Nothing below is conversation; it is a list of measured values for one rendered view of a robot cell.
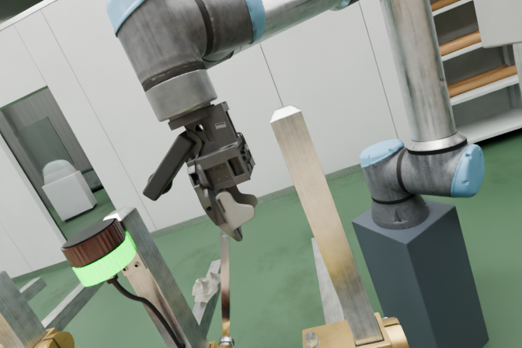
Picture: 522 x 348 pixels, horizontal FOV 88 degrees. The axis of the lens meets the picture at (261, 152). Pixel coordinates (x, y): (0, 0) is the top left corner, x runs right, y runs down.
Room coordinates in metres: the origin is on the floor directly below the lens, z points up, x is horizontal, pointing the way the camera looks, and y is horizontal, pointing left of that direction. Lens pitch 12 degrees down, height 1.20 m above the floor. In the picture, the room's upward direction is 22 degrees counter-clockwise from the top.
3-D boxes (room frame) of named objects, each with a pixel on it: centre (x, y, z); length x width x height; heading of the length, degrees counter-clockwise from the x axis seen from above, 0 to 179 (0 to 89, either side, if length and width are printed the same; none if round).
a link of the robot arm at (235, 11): (0.47, -0.02, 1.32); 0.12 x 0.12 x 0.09; 32
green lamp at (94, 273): (0.30, 0.21, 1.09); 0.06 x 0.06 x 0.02
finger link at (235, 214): (0.38, 0.07, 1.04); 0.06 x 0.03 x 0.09; 80
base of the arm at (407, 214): (0.89, -0.39, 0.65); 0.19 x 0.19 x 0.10
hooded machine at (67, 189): (6.88, 4.85, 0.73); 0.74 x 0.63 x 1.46; 109
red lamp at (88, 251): (0.30, 0.21, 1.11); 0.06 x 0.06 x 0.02
